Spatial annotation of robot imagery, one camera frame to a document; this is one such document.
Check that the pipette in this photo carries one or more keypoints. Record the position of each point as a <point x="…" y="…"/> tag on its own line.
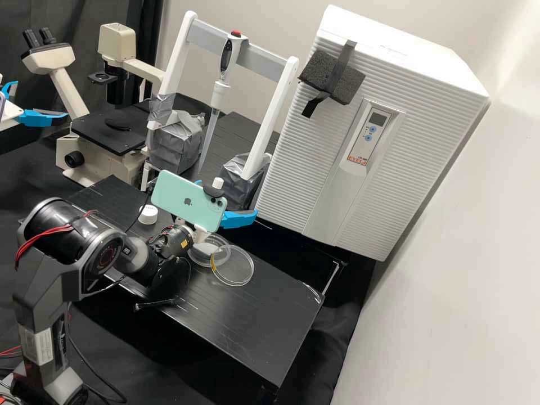
<point x="225" y="63"/>

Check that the white incubator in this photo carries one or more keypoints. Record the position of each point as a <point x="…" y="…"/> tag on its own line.
<point x="401" y="42"/>

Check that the petri dish lid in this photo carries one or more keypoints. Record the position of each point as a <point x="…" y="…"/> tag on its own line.
<point x="234" y="266"/>

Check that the white pipette stand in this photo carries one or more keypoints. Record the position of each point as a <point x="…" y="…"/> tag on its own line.
<point x="270" y="114"/>

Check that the petri dish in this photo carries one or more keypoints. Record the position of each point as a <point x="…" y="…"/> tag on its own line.
<point x="206" y="249"/>

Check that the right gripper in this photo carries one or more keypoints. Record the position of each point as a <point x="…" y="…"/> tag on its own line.
<point x="202" y="235"/>

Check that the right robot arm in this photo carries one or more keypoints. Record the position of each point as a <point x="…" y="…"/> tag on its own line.
<point x="63" y="236"/>

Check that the white-capped bottle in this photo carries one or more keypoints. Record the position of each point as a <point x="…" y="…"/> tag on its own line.
<point x="148" y="216"/>

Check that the right wrist camera phone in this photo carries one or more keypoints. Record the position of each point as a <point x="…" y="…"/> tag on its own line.
<point x="181" y="198"/>

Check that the cream microscope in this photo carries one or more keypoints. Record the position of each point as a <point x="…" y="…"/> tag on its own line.
<point x="93" y="147"/>

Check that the incubator door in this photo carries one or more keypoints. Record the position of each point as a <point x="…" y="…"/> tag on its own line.
<point x="295" y="168"/>

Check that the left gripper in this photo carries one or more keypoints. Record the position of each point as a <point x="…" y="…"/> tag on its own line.
<point x="10" y="113"/>

